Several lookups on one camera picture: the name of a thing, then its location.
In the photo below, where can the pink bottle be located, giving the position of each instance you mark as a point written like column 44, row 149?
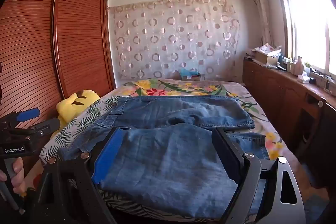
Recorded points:
column 298, row 66

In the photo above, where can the small printed cardboard box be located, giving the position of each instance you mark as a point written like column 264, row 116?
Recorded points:
column 193, row 77

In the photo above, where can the wooden slatted wardrobe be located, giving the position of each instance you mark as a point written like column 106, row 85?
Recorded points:
column 78, row 29

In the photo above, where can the white tissue pack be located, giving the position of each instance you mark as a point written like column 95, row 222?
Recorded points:
column 303, row 78

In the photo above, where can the floral blanket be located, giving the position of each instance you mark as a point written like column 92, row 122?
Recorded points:
column 170, row 88

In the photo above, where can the wooden cabinet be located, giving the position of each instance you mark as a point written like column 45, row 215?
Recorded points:
column 275, row 98

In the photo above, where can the brown cardboard box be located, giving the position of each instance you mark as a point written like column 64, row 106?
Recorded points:
column 263, row 58

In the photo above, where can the blue denim pants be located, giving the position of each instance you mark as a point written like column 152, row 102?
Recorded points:
column 170, row 161

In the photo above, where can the circle-pattern sheer curtain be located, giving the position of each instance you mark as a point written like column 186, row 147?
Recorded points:
column 170, row 37

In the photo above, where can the stack of books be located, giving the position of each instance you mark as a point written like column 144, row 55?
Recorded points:
column 250, row 54

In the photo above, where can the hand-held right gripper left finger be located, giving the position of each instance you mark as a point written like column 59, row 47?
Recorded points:
column 110, row 158

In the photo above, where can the person's left hand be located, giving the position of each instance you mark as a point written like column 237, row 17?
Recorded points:
column 18, row 174

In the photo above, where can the patterned window curtain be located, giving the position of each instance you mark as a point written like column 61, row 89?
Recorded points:
column 260, row 3

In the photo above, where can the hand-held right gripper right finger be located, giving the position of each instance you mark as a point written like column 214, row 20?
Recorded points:
column 225, row 155

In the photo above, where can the wood-framed window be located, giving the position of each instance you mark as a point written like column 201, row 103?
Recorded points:
column 309, row 29

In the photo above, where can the blue plastic bag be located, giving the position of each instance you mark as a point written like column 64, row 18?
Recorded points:
column 187, row 71

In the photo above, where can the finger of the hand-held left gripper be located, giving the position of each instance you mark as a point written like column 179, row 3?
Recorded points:
column 27, row 115
column 47, row 125

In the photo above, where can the yellow plush toy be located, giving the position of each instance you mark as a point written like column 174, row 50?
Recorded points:
column 71, row 106

